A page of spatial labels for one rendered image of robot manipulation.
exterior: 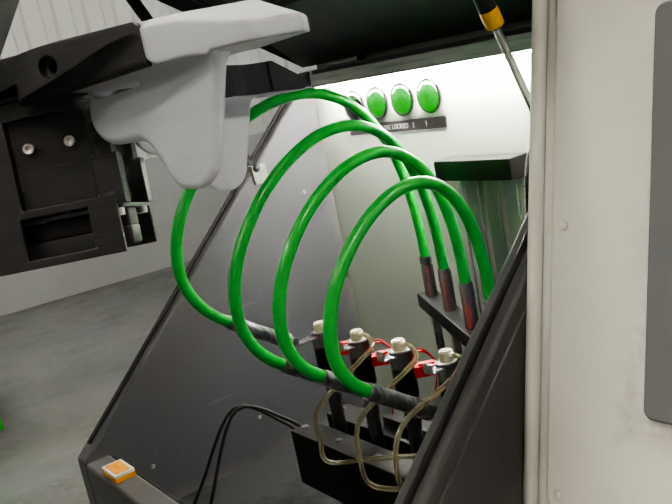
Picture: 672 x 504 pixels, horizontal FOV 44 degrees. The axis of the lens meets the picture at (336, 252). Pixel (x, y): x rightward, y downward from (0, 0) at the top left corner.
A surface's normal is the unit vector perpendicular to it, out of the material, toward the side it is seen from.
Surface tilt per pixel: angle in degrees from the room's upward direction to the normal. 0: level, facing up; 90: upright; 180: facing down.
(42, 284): 90
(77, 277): 90
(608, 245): 76
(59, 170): 82
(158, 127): 84
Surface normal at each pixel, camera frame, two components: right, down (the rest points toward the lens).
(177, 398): 0.59, 0.06
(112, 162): 0.04, 0.07
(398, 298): -0.79, 0.28
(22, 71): -0.58, 0.18
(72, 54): -0.18, 0.11
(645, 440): -0.81, 0.04
